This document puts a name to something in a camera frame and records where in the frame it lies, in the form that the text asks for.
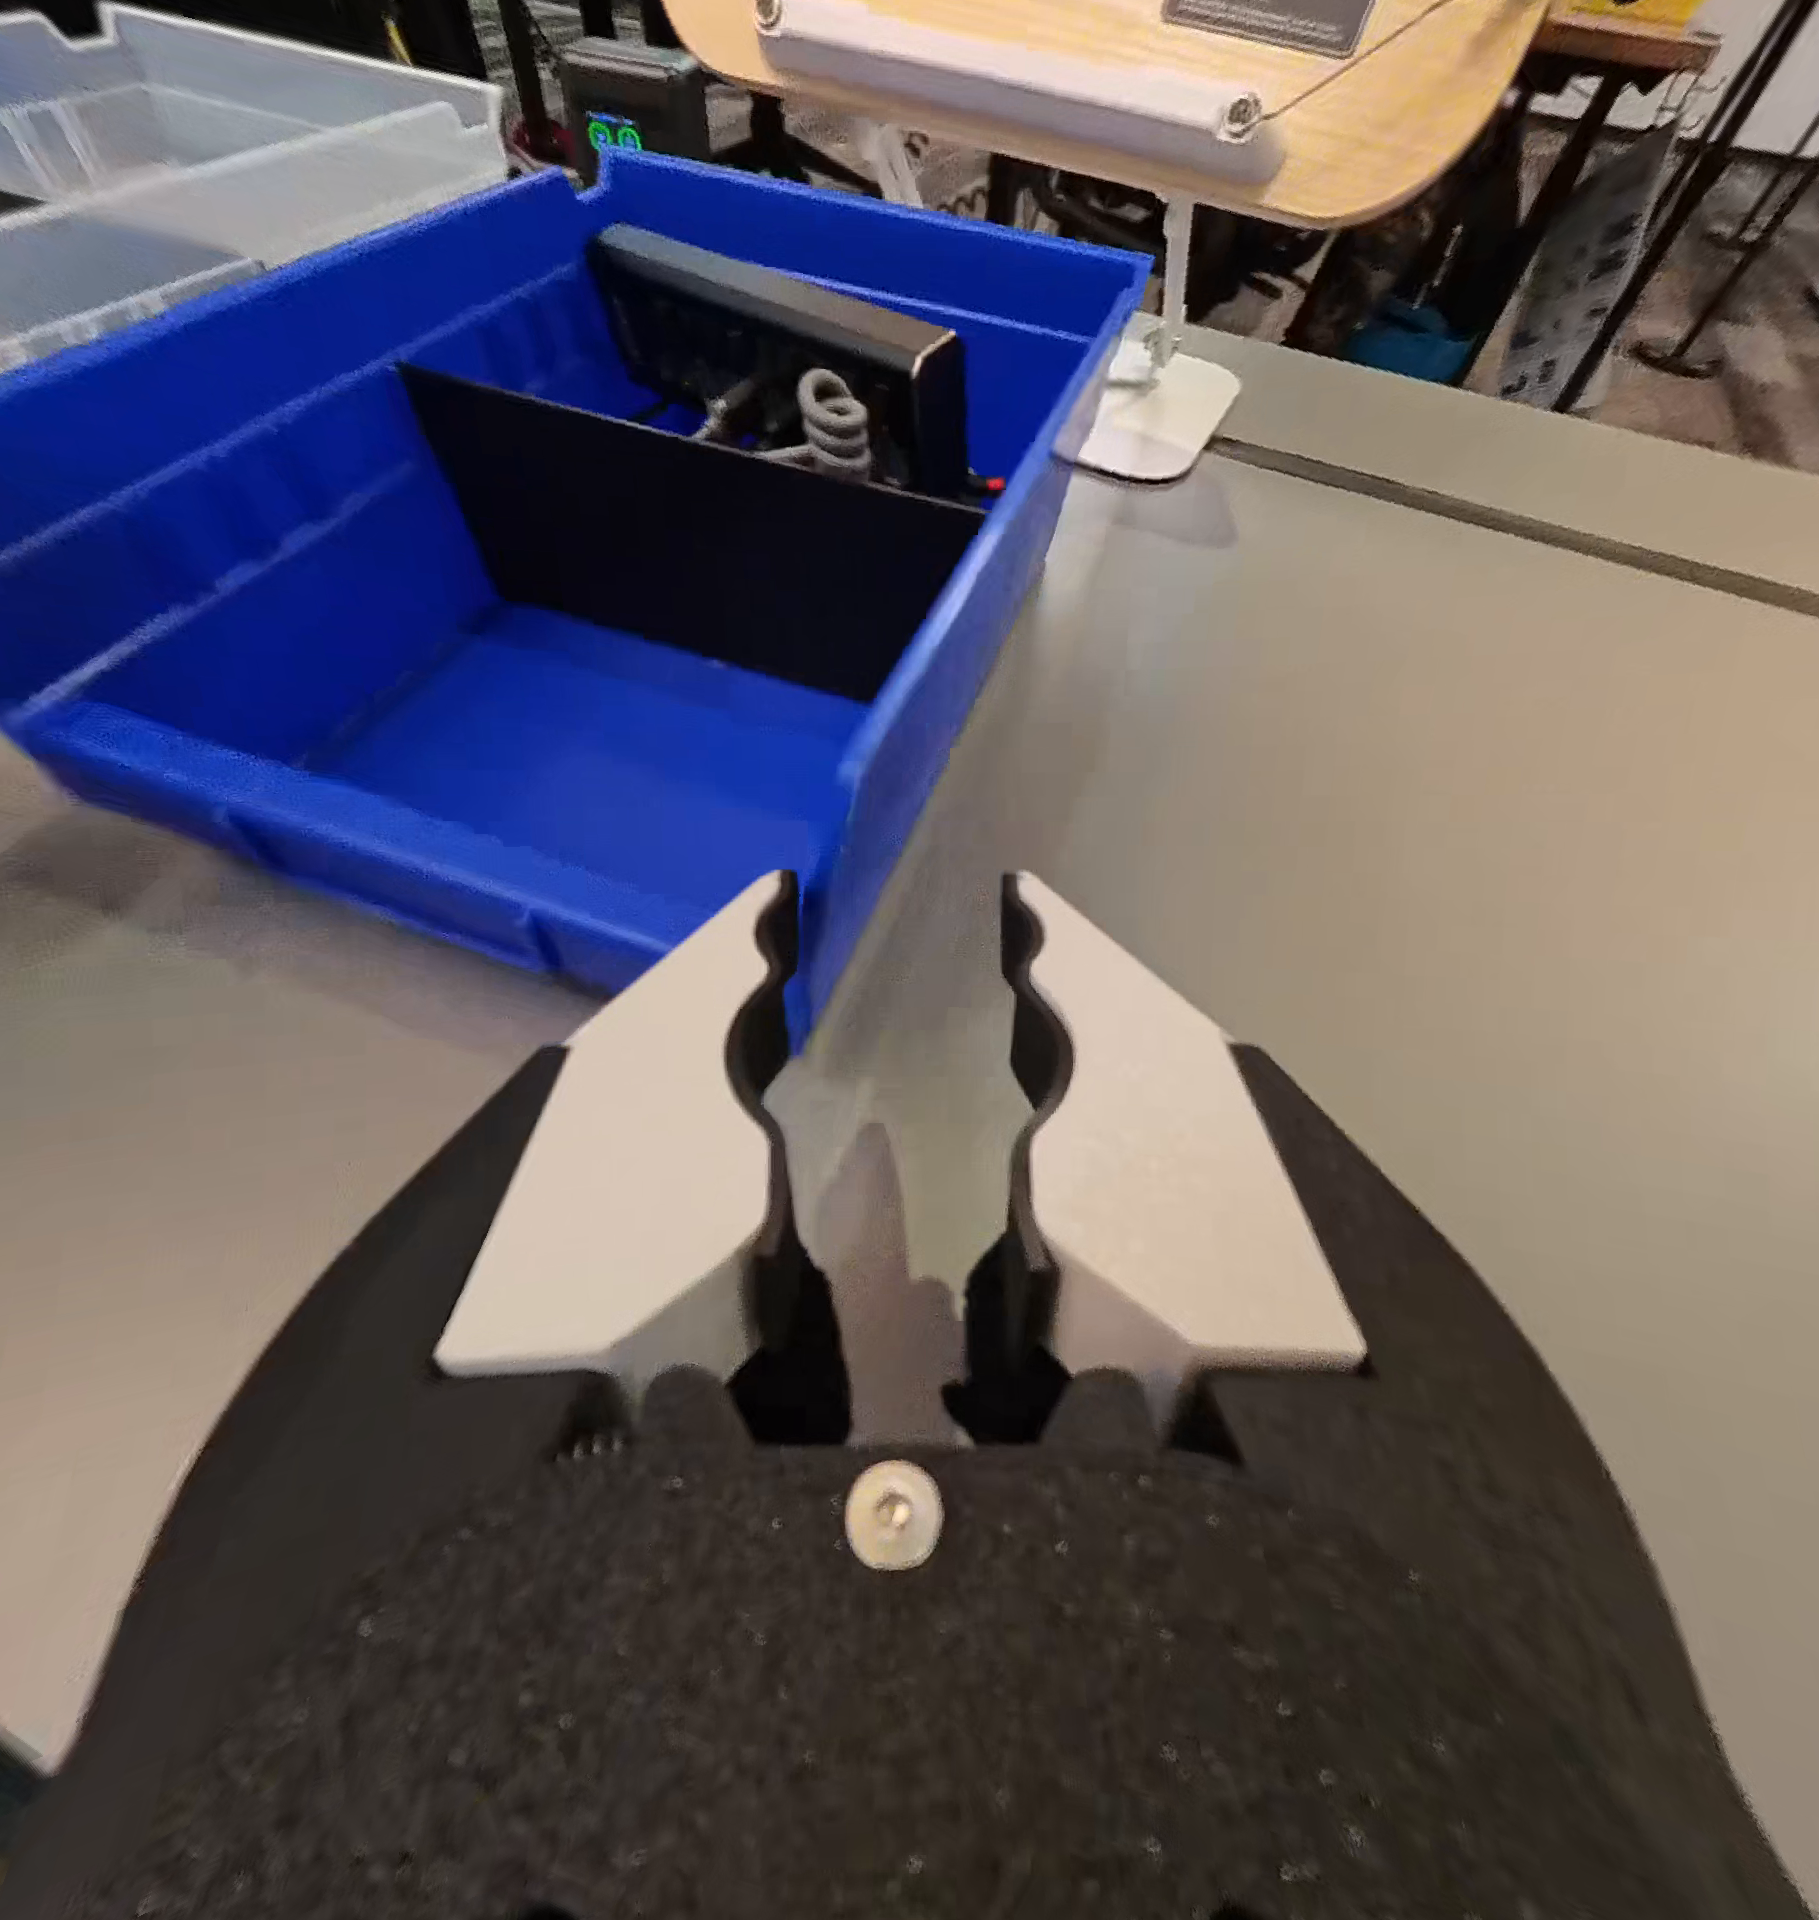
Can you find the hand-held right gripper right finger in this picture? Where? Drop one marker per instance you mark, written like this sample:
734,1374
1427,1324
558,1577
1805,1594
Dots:
1178,1200

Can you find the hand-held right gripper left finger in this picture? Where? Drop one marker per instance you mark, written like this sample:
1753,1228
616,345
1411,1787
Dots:
624,1200

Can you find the blue plastic bin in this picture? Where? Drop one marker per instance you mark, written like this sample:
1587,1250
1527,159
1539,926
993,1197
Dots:
550,719

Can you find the black usb hub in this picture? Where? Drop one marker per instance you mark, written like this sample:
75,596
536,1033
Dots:
789,324

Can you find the clear plastic bin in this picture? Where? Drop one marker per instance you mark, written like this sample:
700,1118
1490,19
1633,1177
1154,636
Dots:
250,166

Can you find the black bin divider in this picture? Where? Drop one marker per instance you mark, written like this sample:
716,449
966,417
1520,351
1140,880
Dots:
699,556

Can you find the wooden book stand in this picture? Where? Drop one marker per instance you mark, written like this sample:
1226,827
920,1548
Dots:
1389,135

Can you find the black charger with green display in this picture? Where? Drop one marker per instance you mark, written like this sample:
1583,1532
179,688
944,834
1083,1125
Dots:
630,81

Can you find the wooden table with black legs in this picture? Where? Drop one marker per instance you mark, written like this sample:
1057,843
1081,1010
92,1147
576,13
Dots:
1613,53

